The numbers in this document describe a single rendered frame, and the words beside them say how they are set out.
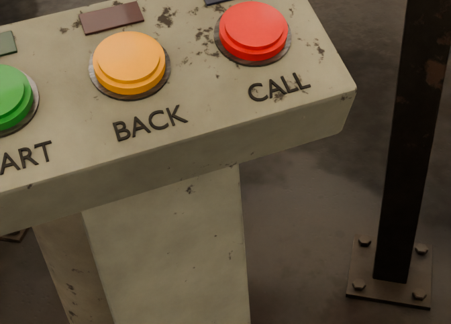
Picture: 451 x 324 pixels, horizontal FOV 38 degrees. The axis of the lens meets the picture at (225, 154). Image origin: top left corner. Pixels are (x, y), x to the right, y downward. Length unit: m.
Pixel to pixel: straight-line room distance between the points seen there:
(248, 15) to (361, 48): 1.12
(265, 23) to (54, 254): 0.34
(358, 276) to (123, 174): 0.69
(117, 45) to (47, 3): 1.46
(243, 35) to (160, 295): 0.19
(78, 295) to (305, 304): 0.42
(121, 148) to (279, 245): 0.73
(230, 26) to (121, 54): 0.06
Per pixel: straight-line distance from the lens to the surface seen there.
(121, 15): 0.40
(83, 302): 0.68
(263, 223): 1.09
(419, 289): 1.00
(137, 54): 0.37
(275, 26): 0.38
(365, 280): 1.01
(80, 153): 0.35
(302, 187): 1.15
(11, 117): 0.36
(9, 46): 0.39
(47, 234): 0.61
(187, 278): 0.46
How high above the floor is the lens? 0.80
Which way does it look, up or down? 41 degrees down
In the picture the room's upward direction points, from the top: 5 degrees counter-clockwise
